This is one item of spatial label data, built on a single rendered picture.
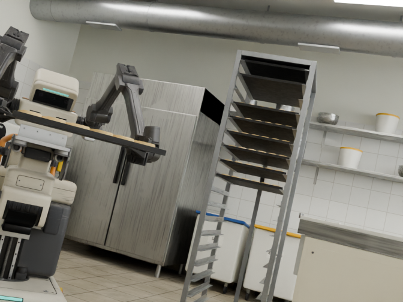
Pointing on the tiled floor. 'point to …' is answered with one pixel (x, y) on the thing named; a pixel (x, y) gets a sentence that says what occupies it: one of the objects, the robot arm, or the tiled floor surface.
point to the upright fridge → (145, 175)
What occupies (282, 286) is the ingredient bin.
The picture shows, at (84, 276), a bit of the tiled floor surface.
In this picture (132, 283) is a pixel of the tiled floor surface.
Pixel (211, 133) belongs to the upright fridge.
